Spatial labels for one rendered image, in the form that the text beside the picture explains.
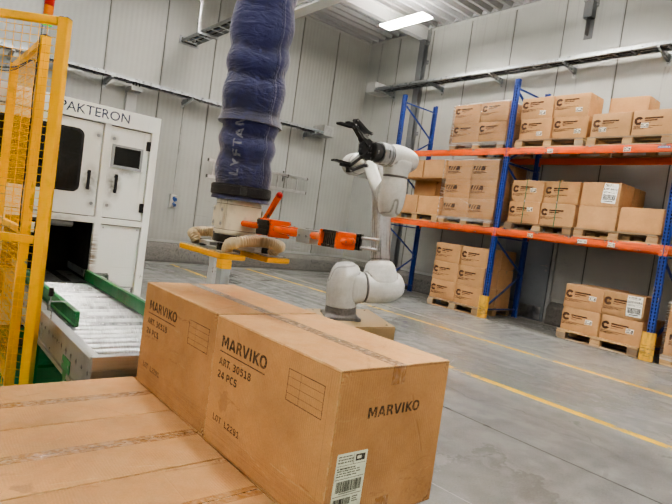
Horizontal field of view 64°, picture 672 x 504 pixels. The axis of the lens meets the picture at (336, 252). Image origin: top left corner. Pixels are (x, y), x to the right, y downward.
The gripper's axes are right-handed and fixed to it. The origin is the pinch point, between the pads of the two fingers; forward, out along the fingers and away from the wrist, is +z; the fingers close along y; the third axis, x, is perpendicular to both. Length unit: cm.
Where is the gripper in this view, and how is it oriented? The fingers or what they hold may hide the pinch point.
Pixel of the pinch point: (338, 141)
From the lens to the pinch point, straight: 201.2
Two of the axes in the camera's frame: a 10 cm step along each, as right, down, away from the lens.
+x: -6.4, -1.3, 7.6
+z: -7.6, -0.7, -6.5
